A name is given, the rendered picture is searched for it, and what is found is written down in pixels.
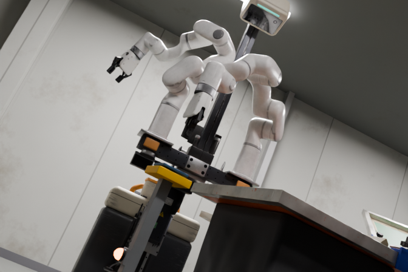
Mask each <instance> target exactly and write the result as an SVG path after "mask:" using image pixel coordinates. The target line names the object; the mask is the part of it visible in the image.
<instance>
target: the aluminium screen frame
mask: <svg viewBox="0 0 408 272"><path fill-rule="evenodd" d="M191 192H193V193H195V194H197V195H199V196H201V197H203V198H205V199H207V198H206V197H204V196H208V197H217V198H221V199H230V200H238V201H243V202H251V203H260V204H264V205H273V206H280V207H282V208H284V209H286V210H287V211H289V212H291V213H293V214H295V215H297V216H299V217H301V218H303V219H305V220H307V221H309V222H311V223H312V224H314V225H316V226H318V227H320V228H322V229H324V230H326V231H328V232H330V233H332V234H334V235H336V236H337V237H339V238H341V239H343V240H345V241H347V242H348V243H350V244H352V245H354V246H356V247H358V248H360V249H362V250H364V251H366V252H368V253H370V254H372V255H374V256H375V257H377V258H379V259H381V260H383V261H385V262H387V263H388V264H391V265H393V266H394V267H395V264H396V260H397V257H398V252H396V251H395V250H393V249H391V248H389V247H387V246H385V245H383V244H381V243H380V242H378V241H376V240H374V239H373V238H371V237H369V236H367V235H365V234H363V233H361V232H360V231H358V230H356V229H354V228H352V227H350V226H348V225H347V224H345V223H343V222H341V221H340V220H338V219H336V218H334V217H332V216H330V215H328V214H326V213H325V212H323V211H321V210H319V209H317V208H315V207H314V206H312V205H310V204H308V203H306V202H305V201H303V200H301V199H299V198H297V197H295V196H293V195H292V194H290V193H288V192H286V191H284V190H282V189H268V188H253V187H245V186H231V185H217V184H209V183H194V184H193V186H192V188H191ZM207 200H209V201H211V202H213V201H212V200H210V199H207ZM213 203H215V204H217V203H216V202H213Z"/></svg>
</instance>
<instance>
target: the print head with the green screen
mask: <svg viewBox="0 0 408 272"><path fill-rule="evenodd" d="M362 217H363V219H364V223H365V227H366V230H367V233H368V235H370V236H376V237H382V238H386V239H387V241H388V244H389V246H388V247H390V245H396V246H400V247H401V245H400V243H401V241H406V237H407V236H408V226H406V225H403V224H401V223H398V222H396V221H394V220H391V219H388V218H386V217H383V216H381V215H378V214H375V213H374V212H371V211H368V210H366V209H363V211H362Z"/></svg>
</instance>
